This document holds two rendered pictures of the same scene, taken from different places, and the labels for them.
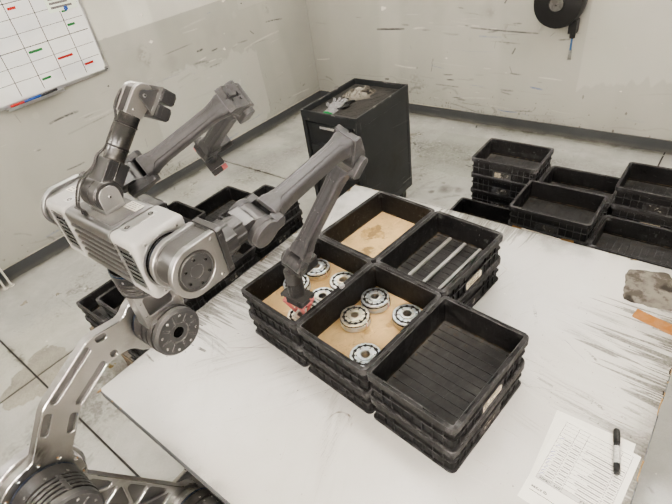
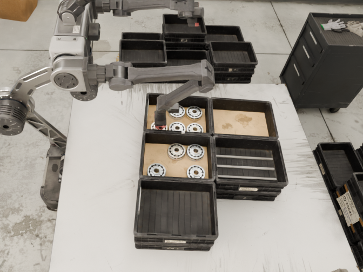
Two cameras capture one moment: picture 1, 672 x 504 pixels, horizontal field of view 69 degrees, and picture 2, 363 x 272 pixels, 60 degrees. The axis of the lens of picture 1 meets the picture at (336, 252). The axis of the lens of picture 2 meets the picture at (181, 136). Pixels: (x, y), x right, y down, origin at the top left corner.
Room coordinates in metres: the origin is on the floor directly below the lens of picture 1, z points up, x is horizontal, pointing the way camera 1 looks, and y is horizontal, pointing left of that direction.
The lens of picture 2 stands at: (0.35, -0.58, 2.38)
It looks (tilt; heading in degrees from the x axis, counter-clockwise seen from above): 54 degrees down; 33
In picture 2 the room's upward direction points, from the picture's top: 10 degrees clockwise
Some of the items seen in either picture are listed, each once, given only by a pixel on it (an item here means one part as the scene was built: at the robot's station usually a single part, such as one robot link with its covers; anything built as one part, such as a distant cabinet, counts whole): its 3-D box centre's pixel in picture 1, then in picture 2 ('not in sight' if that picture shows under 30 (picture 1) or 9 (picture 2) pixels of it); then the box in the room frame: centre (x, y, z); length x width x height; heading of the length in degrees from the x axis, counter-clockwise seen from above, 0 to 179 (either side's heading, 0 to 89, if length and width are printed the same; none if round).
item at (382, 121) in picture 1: (361, 158); (326, 68); (3.13, -0.29, 0.45); 0.60 x 0.45 x 0.90; 136
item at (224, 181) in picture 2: (439, 249); (248, 160); (1.39, -0.38, 0.92); 0.40 x 0.30 x 0.02; 130
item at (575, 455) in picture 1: (581, 473); not in sight; (0.61, -0.55, 0.70); 0.33 x 0.23 x 0.01; 136
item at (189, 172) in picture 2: (407, 314); (195, 172); (1.15, -0.20, 0.86); 0.10 x 0.10 x 0.01
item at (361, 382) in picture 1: (371, 323); (176, 161); (1.13, -0.08, 0.87); 0.40 x 0.30 x 0.11; 130
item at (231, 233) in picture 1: (224, 237); (95, 74); (0.91, 0.24, 1.45); 0.09 x 0.08 x 0.12; 46
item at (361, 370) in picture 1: (369, 312); (177, 156); (1.13, -0.08, 0.92); 0.40 x 0.30 x 0.02; 130
